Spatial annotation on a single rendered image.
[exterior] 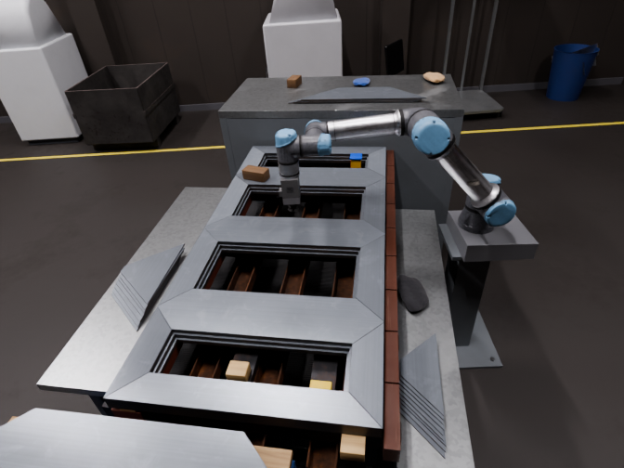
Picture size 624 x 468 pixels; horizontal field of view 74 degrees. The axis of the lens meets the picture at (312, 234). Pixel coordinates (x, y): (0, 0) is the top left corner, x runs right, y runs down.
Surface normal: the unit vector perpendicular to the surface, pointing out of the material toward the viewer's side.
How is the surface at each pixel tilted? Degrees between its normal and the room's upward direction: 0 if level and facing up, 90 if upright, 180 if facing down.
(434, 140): 80
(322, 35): 90
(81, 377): 0
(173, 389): 0
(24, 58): 90
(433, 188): 90
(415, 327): 0
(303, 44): 90
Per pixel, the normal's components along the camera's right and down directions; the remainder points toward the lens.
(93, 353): -0.06, -0.80
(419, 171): -0.14, 0.60
